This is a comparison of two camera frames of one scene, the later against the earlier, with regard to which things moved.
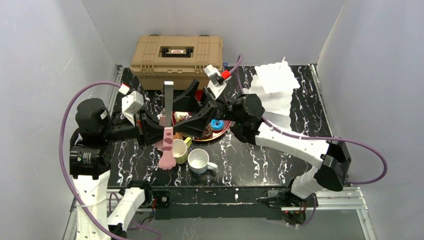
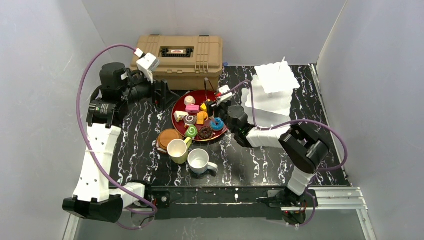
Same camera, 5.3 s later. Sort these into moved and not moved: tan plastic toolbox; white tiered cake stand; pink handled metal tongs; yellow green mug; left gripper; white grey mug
Moved: pink handled metal tongs; left gripper
Not moved: white grey mug; white tiered cake stand; tan plastic toolbox; yellow green mug
